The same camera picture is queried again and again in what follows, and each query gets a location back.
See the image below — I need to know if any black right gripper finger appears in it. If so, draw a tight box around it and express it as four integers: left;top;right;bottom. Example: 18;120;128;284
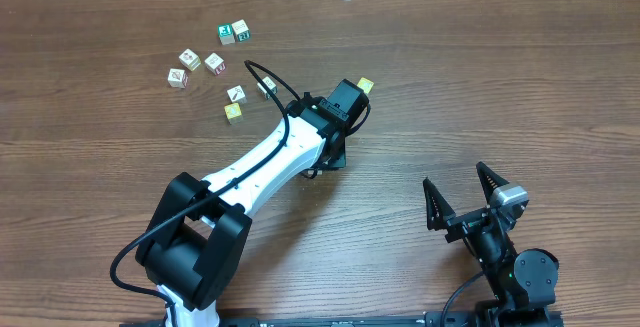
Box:
476;161;509;205
423;178;456;230

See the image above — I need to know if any letter A wooden block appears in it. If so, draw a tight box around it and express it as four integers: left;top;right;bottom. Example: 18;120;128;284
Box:
257;76;278;100

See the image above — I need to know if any red number three block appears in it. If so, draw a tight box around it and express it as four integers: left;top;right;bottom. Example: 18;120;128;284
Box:
205;53;226;76

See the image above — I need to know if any number five green block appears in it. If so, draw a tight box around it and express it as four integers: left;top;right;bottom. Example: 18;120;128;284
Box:
231;19;251;42

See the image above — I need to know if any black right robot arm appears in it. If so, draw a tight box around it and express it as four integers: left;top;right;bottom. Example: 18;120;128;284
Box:
423;162;564;327

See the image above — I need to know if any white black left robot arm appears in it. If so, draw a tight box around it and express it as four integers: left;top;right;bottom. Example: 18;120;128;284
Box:
135;80;371;326

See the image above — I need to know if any yellow topped acorn block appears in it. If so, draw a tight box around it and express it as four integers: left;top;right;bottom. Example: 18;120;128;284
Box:
357;77;374;94

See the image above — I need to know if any yellow block far left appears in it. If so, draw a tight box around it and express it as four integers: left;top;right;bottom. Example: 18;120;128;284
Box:
224;103;244;125

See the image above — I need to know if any hammer picture block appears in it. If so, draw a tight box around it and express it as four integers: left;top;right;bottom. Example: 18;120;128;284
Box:
227;85;247;104

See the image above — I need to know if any green letter H block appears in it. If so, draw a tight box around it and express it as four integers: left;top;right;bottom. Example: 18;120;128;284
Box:
217;24;235;45

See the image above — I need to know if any wooden block crossed picture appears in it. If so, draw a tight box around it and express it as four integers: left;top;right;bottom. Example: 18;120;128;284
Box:
167;68;188;89

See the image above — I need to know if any wooden block red picture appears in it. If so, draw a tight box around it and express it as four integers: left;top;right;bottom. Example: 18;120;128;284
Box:
179;48;201;71

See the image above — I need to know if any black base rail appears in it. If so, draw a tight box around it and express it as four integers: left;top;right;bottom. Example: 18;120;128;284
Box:
120;312;564;327

